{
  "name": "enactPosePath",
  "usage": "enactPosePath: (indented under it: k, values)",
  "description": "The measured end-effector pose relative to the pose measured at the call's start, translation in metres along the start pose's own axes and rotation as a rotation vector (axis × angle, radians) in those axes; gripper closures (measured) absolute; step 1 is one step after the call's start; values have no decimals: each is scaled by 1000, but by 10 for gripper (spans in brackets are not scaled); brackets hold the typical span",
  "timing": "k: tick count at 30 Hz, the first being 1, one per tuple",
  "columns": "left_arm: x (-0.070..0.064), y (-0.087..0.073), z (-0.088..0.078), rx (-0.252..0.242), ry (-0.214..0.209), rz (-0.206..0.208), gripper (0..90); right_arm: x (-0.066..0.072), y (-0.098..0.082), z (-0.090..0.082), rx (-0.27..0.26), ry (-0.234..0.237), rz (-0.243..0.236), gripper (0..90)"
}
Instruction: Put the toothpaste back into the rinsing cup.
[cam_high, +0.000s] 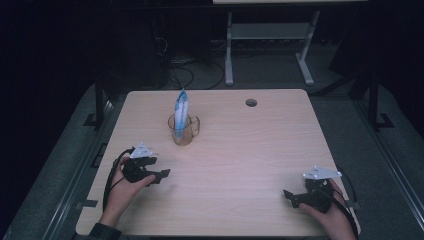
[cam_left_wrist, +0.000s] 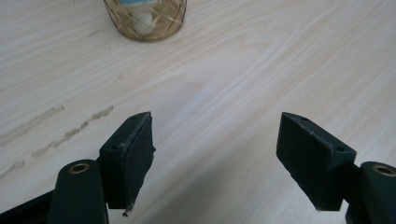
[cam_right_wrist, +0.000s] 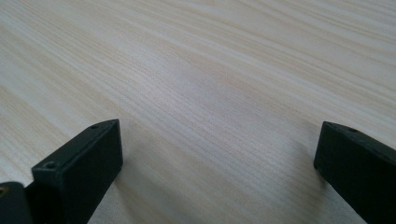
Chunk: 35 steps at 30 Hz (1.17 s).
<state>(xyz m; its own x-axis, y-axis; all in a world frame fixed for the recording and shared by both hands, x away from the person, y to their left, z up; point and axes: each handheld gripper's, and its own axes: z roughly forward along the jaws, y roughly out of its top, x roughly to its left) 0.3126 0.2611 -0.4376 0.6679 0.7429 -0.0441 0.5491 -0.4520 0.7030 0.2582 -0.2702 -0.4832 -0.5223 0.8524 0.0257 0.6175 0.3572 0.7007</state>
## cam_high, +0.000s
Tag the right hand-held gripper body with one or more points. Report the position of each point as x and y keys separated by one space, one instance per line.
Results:
x=318 y=198

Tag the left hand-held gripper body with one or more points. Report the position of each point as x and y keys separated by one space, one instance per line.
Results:
x=135 y=173

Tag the white and red toothpaste tube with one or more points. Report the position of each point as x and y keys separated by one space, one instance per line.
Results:
x=181 y=110

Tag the person's left hand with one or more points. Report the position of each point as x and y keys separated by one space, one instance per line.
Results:
x=120 y=196

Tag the person's right hand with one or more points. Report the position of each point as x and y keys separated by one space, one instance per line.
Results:
x=335 y=223

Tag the person's dark sleeve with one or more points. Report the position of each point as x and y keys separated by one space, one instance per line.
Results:
x=100 y=232

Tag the grey metal stand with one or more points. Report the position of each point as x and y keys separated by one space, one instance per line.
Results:
x=266 y=30

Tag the black metal post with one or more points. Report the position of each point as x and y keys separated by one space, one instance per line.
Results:
x=99 y=103
x=373 y=100

